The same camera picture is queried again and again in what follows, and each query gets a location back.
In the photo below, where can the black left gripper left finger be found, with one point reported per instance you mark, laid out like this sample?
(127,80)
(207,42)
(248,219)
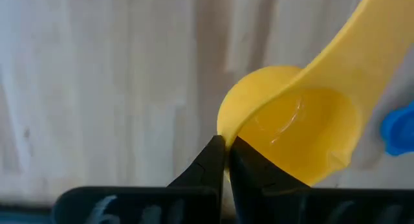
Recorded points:
(194,191)

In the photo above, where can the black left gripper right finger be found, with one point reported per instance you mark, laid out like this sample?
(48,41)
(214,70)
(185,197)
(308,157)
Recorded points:
(258,185)

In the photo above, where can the yellow measuring cup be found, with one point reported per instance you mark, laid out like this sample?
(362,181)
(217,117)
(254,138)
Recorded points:
(323,127)

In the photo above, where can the blue measuring cup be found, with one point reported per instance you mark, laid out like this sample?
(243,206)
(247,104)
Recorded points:
(399,133)

